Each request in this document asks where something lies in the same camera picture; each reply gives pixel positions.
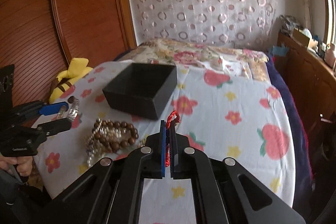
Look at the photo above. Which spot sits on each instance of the white fruit-print bed sheet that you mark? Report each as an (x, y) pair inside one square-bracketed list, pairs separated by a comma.
[(236, 155)]

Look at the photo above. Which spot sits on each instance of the wooden headboard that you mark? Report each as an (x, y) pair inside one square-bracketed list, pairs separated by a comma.
[(41, 37)]

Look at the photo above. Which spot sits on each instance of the jade bangle with red cord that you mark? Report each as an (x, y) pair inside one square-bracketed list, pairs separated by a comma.
[(172, 120)]

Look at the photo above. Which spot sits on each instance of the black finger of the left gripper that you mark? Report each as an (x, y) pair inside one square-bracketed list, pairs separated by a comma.
[(54, 127)]

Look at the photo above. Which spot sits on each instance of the sheer circle-pattern curtain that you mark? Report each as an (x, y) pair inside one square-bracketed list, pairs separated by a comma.
[(224, 23)]

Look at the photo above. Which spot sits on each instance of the wooden side cabinet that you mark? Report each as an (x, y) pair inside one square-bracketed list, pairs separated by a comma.
[(312, 85)]

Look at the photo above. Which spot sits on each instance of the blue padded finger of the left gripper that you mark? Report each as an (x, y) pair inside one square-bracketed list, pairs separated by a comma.
[(54, 108)]

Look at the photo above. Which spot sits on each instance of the black cardboard jewelry box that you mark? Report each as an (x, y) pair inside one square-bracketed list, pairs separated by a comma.
[(142, 89)]

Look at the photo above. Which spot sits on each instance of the floral quilt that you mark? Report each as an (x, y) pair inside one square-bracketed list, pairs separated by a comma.
[(234, 62)]

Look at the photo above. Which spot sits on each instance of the person's left hand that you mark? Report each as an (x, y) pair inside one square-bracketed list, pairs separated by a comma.
[(24, 164)]

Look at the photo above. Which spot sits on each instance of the cardboard box on cabinet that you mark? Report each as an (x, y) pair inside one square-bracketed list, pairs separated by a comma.
[(303, 39)]

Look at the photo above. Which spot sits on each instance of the yellow striped plush toy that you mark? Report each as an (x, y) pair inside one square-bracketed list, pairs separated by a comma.
[(64, 83)]

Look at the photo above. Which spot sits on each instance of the dark blue blanket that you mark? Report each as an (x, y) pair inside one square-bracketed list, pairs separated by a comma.
[(303, 173)]

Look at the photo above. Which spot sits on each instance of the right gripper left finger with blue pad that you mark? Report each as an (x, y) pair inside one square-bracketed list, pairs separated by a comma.
[(162, 147)]

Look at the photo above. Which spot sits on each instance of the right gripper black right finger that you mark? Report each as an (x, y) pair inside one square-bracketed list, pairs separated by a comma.
[(174, 153)]

